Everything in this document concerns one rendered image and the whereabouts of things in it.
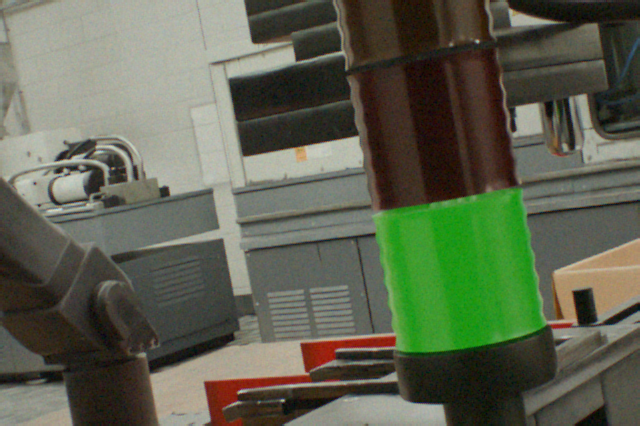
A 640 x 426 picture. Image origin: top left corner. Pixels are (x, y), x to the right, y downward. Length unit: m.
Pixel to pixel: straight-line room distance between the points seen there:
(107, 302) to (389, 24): 0.65
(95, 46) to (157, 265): 2.94
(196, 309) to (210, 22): 2.38
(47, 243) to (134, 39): 9.02
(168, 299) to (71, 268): 6.82
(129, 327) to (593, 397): 0.42
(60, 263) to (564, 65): 0.43
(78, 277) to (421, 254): 0.65
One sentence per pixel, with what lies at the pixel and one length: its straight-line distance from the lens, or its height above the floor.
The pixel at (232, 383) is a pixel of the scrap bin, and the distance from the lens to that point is 0.90.
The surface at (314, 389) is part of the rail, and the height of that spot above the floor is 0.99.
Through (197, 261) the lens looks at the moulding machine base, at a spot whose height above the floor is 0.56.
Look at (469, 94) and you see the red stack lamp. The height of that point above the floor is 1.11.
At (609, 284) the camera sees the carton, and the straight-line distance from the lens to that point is 2.99.
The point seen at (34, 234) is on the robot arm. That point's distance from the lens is 0.93.
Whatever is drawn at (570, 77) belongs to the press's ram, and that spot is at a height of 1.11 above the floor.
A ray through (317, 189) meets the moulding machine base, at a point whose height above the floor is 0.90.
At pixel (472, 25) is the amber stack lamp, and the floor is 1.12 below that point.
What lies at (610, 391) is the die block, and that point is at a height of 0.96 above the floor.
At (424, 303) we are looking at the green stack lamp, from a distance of 0.31.
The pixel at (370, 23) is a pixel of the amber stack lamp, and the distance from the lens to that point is 0.31.
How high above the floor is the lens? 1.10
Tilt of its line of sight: 3 degrees down
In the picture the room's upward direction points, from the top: 10 degrees counter-clockwise
